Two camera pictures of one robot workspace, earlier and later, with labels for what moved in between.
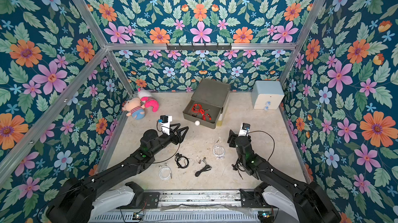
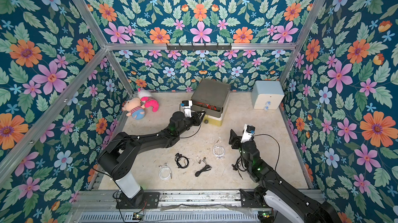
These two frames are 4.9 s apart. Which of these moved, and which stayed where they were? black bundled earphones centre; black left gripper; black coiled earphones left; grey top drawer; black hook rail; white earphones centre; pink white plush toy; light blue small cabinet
Moved: black left gripper; grey top drawer
Stayed: pink white plush toy; light blue small cabinet; black bundled earphones centre; black hook rail; black coiled earphones left; white earphones centre
